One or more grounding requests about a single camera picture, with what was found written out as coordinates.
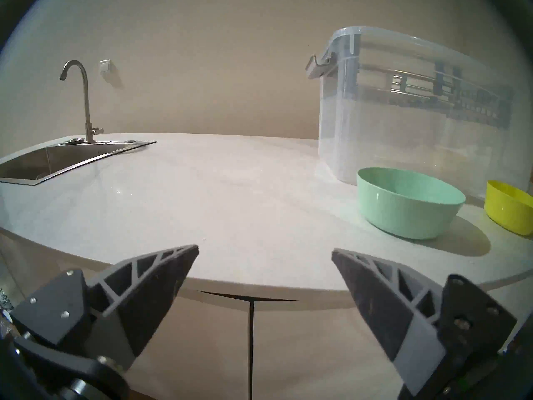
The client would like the stainless steel sink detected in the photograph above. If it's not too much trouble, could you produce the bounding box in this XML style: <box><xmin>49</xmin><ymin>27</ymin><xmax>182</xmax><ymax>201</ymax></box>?
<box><xmin>0</xmin><ymin>139</ymin><xmax>157</xmax><ymax>186</ymax></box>

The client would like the yellow bowl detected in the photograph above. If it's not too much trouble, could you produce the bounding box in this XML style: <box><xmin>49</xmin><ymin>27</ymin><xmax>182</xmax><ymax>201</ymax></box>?
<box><xmin>484</xmin><ymin>180</ymin><xmax>533</xmax><ymax>237</ymax></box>

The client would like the grey metal drying rack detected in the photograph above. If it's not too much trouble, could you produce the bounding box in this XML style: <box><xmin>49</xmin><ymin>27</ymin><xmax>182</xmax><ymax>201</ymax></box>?
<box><xmin>389</xmin><ymin>60</ymin><xmax>513</xmax><ymax>131</ymax></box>

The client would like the clear plastic storage box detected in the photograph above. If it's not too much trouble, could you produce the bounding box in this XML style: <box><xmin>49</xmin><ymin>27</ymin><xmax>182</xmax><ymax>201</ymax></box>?
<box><xmin>306</xmin><ymin>26</ymin><xmax>533</xmax><ymax>204</ymax></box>

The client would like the mint green bowl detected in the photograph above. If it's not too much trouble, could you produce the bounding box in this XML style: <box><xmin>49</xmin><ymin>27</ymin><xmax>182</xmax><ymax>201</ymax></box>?
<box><xmin>356</xmin><ymin>167</ymin><xmax>466</xmax><ymax>240</ymax></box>

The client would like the white counter cabinet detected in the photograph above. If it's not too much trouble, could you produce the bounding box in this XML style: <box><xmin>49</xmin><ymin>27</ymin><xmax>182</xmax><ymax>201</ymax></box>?
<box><xmin>0</xmin><ymin>228</ymin><xmax>533</xmax><ymax>400</ymax></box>

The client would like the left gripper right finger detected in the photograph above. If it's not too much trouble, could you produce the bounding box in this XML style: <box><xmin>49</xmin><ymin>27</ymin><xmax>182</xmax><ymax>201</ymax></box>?
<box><xmin>332</xmin><ymin>248</ymin><xmax>517</xmax><ymax>398</ymax></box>

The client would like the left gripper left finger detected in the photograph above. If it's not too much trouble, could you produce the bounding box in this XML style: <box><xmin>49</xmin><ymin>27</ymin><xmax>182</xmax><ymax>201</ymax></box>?
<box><xmin>10</xmin><ymin>244</ymin><xmax>199</xmax><ymax>368</ymax></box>

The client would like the chrome gooseneck faucet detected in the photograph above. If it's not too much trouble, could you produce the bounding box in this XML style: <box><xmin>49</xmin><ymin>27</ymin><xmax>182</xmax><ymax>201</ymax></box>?
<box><xmin>59</xmin><ymin>60</ymin><xmax>105</xmax><ymax>143</ymax></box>

